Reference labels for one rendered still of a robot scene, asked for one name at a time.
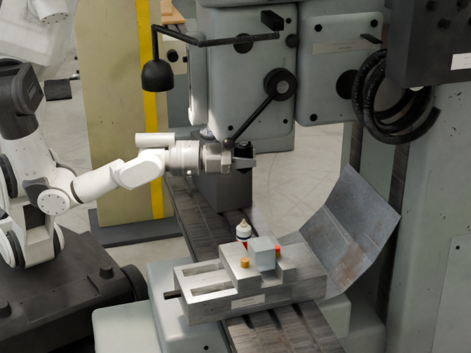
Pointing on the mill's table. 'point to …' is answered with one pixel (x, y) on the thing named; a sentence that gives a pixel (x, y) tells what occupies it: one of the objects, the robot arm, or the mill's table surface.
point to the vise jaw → (227, 251)
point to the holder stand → (222, 182)
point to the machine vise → (304, 265)
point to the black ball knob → (292, 40)
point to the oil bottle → (243, 232)
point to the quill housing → (247, 70)
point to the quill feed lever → (276, 89)
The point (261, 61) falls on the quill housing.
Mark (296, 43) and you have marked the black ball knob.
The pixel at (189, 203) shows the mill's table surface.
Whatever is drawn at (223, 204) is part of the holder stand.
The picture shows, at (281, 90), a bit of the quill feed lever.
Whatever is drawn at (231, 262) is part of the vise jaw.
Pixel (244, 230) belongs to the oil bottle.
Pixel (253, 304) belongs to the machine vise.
